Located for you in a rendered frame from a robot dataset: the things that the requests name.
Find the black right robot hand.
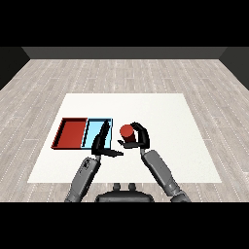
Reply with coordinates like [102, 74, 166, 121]
[117, 122, 151, 150]

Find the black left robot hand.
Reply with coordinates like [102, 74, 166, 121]
[90, 120, 125, 158]

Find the light blue shallow open box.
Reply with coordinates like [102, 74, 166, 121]
[81, 118, 114, 150]

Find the small red can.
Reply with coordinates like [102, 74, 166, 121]
[119, 124, 136, 144]

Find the red shallow open box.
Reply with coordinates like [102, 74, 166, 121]
[51, 117, 89, 151]

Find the dark grey robot body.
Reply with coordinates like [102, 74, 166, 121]
[94, 183, 155, 203]

